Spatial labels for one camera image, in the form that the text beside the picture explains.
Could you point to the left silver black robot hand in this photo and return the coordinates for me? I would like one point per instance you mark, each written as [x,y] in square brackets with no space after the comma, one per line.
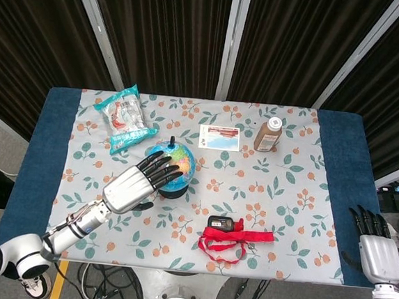
[137,186]

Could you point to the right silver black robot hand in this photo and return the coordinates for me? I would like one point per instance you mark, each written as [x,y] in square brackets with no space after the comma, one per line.
[379,252]

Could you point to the small blue globe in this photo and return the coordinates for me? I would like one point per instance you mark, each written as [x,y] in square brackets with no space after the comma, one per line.
[180,165]

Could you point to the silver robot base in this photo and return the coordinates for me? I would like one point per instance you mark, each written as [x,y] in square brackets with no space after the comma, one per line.
[181,293]

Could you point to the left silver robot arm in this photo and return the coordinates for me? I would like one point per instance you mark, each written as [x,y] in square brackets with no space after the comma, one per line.
[37,243]

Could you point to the teal snack bag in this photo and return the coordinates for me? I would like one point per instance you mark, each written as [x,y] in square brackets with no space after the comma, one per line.
[125,118]

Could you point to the floral tablecloth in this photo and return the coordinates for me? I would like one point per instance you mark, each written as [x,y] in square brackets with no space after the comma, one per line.
[217,186]

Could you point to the black device with label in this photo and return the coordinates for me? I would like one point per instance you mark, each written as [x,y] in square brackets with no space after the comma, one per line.
[221,223]

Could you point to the picture postcard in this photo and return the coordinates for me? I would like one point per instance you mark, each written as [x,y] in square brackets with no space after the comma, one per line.
[219,137]

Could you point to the blue table mat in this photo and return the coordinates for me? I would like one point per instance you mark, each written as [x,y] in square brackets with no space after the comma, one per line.
[47,136]

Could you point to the brown drink bottle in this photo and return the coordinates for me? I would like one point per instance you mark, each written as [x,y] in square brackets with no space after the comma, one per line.
[268,135]

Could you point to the white black sneaker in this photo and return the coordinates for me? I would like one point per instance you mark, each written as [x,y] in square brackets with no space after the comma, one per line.
[35,285]

